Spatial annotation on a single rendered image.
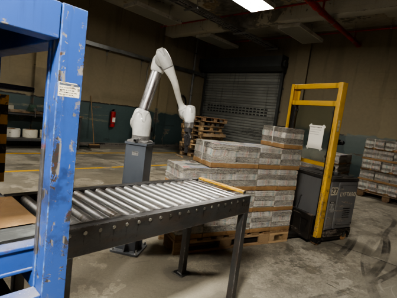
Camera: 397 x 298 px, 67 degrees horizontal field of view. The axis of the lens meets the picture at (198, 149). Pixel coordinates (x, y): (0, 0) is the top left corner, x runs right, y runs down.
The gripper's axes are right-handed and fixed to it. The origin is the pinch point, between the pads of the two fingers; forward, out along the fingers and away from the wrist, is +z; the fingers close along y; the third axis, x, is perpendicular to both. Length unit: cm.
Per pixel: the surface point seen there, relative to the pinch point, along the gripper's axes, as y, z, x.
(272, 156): -18, 1, -92
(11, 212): -114, 15, 135
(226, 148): -18.8, -5.0, -33.1
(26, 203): -98, 16, 130
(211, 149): -15.9, -2.7, -18.7
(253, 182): -18, 29, -73
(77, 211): -115, 16, 110
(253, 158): -18, 4, -69
